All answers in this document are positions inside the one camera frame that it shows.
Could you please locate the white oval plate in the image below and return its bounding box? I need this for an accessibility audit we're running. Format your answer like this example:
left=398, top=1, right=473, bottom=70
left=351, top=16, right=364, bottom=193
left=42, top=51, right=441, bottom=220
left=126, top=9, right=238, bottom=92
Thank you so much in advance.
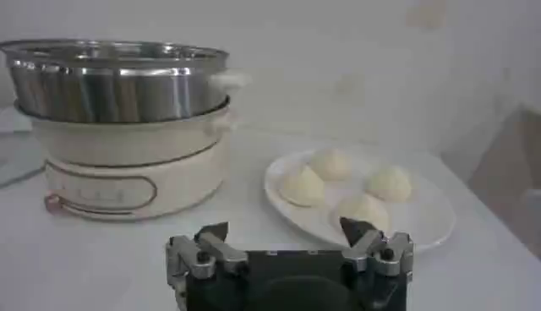
left=264, top=147, right=457, bottom=253

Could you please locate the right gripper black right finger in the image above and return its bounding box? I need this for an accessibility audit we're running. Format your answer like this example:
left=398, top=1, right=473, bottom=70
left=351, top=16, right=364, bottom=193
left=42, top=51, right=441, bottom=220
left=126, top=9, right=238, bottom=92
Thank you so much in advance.
left=340, top=216, right=414, bottom=278

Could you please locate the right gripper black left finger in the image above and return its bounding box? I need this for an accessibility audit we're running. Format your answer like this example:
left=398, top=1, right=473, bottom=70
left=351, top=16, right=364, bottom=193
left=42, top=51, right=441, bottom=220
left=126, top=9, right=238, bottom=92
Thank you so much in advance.
left=166, top=221, right=249, bottom=282

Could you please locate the steel steamer with white base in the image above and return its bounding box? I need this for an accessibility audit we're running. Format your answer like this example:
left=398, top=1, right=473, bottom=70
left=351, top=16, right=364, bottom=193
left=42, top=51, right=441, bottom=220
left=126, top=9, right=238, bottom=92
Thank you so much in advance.
left=0, top=38, right=250, bottom=223

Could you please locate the white steamed bun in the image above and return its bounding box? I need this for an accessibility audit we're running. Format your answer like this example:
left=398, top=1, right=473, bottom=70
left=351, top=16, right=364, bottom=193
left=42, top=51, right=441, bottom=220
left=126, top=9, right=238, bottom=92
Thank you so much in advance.
left=331, top=193, right=390, bottom=232
left=365, top=165, right=413, bottom=203
left=278, top=165, right=326, bottom=208
left=308, top=148, right=352, bottom=182

